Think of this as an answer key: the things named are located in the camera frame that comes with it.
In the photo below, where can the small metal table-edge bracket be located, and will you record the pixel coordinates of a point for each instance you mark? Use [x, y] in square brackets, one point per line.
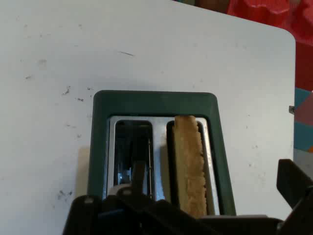
[291, 109]

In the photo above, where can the dark green two-slot toaster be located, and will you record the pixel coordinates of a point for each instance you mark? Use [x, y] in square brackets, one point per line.
[156, 104]

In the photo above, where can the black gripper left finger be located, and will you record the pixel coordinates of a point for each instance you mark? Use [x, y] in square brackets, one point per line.
[139, 176]

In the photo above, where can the teal and pink patterned mat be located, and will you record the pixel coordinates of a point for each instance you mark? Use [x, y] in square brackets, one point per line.
[304, 122]

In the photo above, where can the brown bread slice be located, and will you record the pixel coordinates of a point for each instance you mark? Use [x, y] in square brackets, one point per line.
[189, 161]

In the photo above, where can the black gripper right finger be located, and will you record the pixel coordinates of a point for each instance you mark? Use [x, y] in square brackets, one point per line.
[296, 186]

